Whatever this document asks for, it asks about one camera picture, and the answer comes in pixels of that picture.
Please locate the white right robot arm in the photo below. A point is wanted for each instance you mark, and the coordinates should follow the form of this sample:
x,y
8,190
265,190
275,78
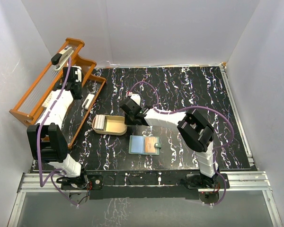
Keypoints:
x,y
193,127

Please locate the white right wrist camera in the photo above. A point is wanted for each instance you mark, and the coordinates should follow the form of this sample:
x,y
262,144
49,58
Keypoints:
x,y
135,97

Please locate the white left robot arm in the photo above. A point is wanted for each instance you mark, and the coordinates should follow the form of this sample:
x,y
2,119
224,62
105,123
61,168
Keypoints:
x,y
47,142

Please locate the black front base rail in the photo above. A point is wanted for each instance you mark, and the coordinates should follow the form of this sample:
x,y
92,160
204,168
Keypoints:
x,y
188,184

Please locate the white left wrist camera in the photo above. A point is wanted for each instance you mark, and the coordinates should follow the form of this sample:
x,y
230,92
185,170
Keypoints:
x,y
77,73

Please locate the white small cardboard box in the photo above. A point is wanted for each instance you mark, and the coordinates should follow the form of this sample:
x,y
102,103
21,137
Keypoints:
x,y
47,101

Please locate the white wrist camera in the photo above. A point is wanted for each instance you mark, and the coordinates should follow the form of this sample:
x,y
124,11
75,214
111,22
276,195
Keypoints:
x,y
77,73
135,97

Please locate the tan oval wooden tray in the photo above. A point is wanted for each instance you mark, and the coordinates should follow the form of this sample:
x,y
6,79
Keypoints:
x,y
114,125

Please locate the mint green card holder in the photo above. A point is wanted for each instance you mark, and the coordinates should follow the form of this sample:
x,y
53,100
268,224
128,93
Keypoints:
x,y
142,145

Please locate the white card stack in tray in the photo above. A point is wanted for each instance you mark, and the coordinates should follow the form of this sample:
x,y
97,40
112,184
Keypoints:
x,y
99,122

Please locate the orange wooden shelf rack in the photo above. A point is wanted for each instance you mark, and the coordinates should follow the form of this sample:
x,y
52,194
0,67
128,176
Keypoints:
x,y
29,108

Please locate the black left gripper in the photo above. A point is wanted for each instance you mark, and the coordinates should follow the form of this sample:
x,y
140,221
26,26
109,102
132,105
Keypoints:
x,y
79,96

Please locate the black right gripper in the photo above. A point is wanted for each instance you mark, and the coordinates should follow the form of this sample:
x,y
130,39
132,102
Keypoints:
x,y
128,122

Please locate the black and white stapler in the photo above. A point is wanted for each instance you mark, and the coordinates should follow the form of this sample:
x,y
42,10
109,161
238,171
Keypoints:
x,y
60,58

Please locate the white small clip object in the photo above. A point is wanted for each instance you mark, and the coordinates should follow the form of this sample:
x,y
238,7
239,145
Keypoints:
x,y
86,104

